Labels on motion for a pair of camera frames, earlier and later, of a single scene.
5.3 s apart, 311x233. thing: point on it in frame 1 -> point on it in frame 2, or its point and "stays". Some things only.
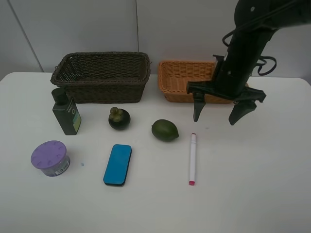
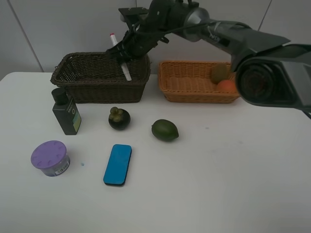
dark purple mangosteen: x=119 y=119 stays
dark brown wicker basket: x=104 y=77 stays
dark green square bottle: x=65 y=112 stays
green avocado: x=164 y=130 stays
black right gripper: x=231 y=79 -> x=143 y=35
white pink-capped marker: x=193 y=159 -> x=123 y=64
